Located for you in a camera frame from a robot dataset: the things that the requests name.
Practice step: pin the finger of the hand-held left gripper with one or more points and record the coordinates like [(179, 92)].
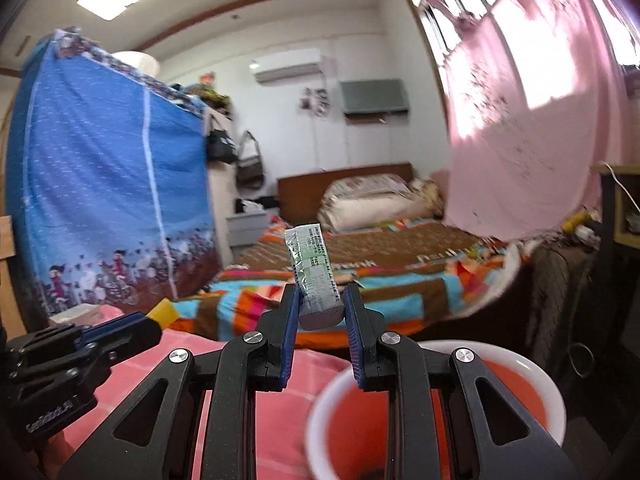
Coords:
[(112, 327), (135, 342)]

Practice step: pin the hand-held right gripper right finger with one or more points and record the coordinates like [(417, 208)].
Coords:
[(354, 345)]

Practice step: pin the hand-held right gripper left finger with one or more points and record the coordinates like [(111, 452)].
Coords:
[(287, 345)]

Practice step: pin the yellow plastic cap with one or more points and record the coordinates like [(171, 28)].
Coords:
[(162, 312)]

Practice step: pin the white green tube pack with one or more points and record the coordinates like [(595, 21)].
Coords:
[(312, 270)]

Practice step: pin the white bowl red inside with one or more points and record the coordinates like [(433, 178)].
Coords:
[(550, 400)]

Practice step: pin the patchwork quilt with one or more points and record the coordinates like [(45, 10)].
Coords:
[(400, 260)]

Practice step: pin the grey nightstand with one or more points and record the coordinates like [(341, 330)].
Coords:
[(245, 227)]

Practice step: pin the cream pillow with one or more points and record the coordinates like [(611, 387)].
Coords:
[(370, 212)]

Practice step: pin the blue printed wardrobe cover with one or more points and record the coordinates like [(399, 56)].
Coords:
[(100, 185)]

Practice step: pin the dark clothes pile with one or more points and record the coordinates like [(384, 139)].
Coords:
[(255, 205)]

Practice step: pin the wooden headboard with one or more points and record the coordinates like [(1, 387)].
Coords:
[(300, 190)]

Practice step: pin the floral pillow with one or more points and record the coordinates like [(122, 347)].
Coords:
[(365, 187)]

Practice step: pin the floral folded bedding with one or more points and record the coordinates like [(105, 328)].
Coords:
[(427, 197)]

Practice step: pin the brown tote bag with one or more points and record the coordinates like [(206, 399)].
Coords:
[(249, 170)]

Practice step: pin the black hanging bag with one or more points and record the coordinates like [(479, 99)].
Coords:
[(221, 146)]

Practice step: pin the dark striped cloth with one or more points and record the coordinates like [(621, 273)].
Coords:
[(565, 300)]

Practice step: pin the yellow desk item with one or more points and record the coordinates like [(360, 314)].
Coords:
[(575, 222)]

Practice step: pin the pile of colourful items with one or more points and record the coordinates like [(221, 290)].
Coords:
[(205, 91)]

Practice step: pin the white round object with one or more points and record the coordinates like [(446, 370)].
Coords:
[(137, 64)]

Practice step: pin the pink curtain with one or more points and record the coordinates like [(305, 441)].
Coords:
[(525, 135)]

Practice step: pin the white air conditioner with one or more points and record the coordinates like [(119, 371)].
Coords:
[(287, 66)]

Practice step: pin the wooden desk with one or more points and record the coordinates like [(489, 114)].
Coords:
[(622, 220)]

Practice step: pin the wall photo cluster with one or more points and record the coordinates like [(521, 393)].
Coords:
[(314, 101)]

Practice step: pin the wall mounted television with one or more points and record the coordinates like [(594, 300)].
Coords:
[(375, 96)]

